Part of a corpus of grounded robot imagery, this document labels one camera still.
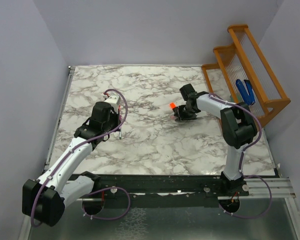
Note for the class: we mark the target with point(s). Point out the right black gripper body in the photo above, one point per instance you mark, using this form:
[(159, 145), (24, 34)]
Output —
[(191, 110)]

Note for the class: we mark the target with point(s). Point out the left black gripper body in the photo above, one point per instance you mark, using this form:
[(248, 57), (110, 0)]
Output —
[(112, 124)]

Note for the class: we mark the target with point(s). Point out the orange highlighter cap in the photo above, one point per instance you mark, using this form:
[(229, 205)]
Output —
[(172, 105)]

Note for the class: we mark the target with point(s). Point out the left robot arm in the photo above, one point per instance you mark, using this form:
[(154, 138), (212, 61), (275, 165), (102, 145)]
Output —
[(44, 199)]

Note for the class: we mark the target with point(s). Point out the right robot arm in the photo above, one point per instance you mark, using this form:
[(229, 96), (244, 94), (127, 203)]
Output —
[(238, 125)]

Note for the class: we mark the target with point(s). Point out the orange wooden rack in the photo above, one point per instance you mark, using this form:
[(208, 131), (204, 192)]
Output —
[(244, 60)]

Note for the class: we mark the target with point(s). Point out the blue stapler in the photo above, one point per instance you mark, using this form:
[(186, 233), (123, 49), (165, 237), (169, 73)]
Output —
[(246, 91)]

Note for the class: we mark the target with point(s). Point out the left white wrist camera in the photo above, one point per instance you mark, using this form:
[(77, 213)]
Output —
[(112, 99)]

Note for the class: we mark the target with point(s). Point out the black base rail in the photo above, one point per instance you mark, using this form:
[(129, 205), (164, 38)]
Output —
[(161, 191)]

